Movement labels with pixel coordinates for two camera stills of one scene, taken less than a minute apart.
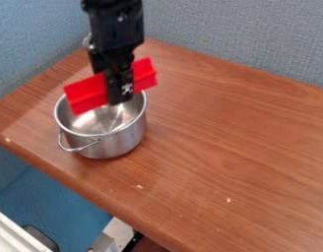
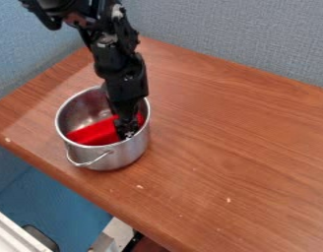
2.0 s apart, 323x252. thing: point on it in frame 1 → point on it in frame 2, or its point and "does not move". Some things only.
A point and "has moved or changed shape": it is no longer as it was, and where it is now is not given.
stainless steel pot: x=106 y=132 has moved or changed shape
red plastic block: x=88 y=94 → x=101 y=132
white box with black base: x=13 y=237 does not move
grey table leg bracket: x=114 y=237 does not move
